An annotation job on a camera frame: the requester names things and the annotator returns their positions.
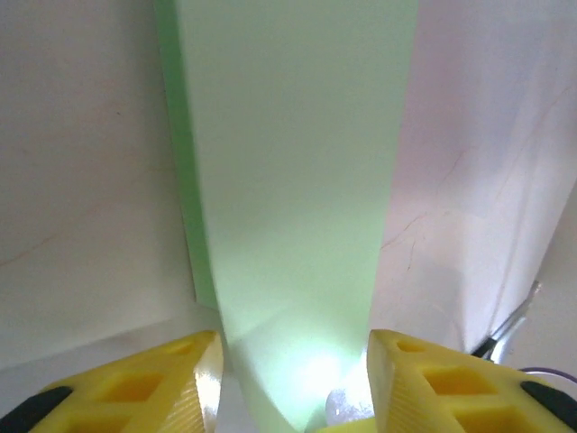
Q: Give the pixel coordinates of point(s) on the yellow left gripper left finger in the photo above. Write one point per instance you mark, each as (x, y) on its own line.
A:
(135, 397)

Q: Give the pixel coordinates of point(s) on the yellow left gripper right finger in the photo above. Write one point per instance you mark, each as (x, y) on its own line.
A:
(451, 397)

